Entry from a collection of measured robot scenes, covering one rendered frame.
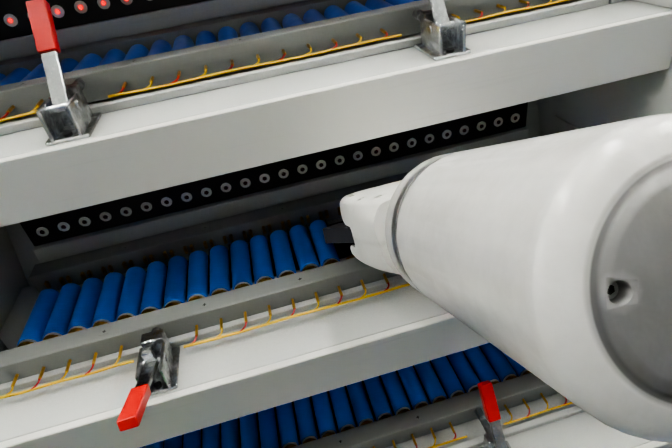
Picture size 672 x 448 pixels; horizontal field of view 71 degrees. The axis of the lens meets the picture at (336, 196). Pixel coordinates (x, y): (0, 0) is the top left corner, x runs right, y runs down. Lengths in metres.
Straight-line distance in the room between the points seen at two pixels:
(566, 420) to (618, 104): 0.32
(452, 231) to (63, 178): 0.26
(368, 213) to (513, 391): 0.33
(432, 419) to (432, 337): 0.15
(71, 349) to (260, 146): 0.23
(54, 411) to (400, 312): 0.28
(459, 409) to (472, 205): 0.40
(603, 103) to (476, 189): 0.37
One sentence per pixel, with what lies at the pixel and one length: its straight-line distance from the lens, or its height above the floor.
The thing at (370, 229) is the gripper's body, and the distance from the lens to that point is 0.28.
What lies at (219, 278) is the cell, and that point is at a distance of 0.44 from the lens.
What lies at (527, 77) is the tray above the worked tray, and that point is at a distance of 0.39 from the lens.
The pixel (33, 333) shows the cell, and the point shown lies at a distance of 0.49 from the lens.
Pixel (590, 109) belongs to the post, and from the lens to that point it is 0.55.
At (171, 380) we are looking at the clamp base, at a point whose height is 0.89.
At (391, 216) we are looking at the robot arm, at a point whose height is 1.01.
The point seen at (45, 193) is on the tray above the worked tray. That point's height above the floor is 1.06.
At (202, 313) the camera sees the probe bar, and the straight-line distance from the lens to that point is 0.41.
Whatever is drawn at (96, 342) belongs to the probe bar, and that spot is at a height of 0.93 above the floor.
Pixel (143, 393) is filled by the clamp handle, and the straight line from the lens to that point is 0.36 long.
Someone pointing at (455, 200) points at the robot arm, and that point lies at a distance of 0.18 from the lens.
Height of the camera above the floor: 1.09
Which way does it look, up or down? 15 degrees down
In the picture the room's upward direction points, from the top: 12 degrees counter-clockwise
